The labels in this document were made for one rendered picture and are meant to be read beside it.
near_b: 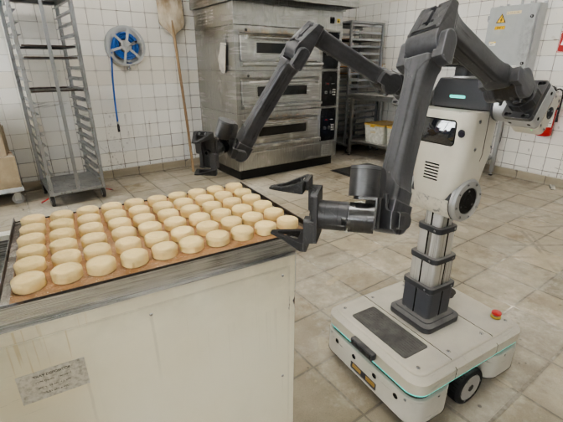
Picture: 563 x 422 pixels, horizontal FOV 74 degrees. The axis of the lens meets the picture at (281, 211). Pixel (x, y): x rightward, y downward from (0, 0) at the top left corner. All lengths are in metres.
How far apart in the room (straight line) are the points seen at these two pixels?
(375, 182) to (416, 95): 0.21
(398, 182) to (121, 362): 0.66
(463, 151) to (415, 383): 0.80
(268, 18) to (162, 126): 1.79
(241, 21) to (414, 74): 3.50
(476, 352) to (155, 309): 1.24
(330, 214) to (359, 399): 1.13
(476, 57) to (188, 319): 0.89
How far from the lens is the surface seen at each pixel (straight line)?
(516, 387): 1.99
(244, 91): 4.22
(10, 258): 0.92
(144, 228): 0.88
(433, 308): 1.67
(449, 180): 1.41
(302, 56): 1.27
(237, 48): 4.21
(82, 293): 0.79
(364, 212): 0.70
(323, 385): 1.75
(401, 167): 0.78
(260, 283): 0.89
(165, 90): 4.96
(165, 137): 5.00
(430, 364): 1.54
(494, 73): 1.13
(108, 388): 0.91
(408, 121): 0.81
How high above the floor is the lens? 1.26
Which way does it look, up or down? 21 degrees down
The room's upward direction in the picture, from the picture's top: straight up
